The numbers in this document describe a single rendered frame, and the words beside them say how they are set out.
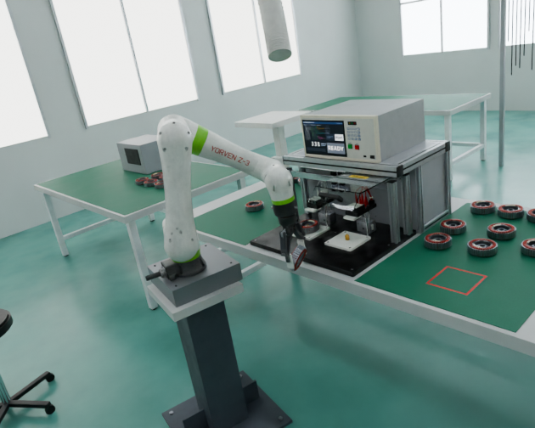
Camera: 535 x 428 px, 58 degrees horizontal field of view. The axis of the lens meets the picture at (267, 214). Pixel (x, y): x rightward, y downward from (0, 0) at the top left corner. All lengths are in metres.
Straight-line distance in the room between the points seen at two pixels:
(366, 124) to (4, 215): 4.92
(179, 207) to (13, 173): 4.62
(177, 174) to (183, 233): 0.23
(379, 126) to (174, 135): 0.89
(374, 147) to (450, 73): 6.95
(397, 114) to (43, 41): 4.89
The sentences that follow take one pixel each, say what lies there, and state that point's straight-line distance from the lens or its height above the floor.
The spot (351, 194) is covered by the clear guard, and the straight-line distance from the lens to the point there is 1.96.
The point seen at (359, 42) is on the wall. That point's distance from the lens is 9.95.
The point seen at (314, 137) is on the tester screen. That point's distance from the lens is 2.33.
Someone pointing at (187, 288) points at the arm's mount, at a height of 0.81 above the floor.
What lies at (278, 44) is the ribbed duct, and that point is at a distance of 3.31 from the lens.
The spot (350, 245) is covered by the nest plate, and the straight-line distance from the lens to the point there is 2.15.
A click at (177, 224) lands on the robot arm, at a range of 1.78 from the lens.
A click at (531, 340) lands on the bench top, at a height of 0.75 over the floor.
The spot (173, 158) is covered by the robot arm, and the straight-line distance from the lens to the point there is 1.70.
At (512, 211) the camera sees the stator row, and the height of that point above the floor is 0.78.
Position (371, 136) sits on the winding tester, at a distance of 2.12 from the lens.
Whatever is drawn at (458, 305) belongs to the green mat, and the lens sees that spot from 1.78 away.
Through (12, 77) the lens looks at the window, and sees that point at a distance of 6.26.
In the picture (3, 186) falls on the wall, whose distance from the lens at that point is 6.26.
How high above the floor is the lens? 1.70
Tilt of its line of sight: 20 degrees down
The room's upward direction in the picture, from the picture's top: 9 degrees counter-clockwise
